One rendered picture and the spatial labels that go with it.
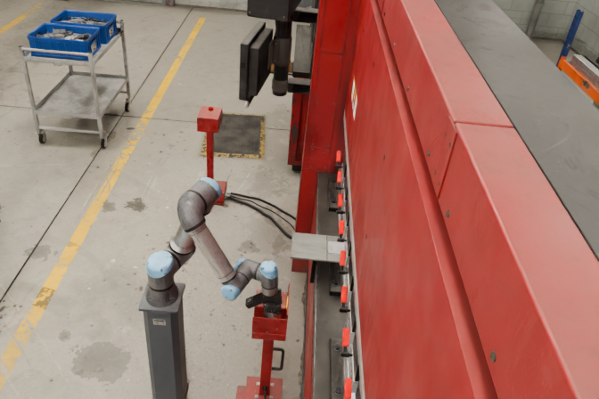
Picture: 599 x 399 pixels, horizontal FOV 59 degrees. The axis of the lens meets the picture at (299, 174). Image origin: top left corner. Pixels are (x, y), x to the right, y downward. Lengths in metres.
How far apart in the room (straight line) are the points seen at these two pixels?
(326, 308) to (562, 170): 1.76
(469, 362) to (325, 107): 2.41
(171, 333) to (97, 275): 1.33
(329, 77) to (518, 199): 2.36
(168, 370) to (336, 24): 1.98
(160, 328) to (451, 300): 1.95
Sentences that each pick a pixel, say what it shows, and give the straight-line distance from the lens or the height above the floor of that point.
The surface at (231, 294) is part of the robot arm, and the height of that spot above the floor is 1.04.
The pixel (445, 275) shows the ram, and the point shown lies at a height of 2.06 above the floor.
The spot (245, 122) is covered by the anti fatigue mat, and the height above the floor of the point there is 0.01.
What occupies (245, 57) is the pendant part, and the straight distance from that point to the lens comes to 3.16.
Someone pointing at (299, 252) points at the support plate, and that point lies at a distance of 2.51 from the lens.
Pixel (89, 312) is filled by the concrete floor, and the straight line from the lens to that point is 3.69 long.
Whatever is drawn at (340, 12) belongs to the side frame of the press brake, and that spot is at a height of 1.87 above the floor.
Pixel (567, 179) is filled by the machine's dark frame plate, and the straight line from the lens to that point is 0.81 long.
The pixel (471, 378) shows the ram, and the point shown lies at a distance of 0.81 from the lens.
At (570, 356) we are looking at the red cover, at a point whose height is 2.30.
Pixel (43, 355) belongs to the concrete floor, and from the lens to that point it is 3.54.
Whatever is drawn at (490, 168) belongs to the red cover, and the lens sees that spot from 0.77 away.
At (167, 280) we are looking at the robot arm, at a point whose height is 0.92.
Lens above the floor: 2.67
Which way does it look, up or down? 33 degrees down
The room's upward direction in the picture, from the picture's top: 6 degrees clockwise
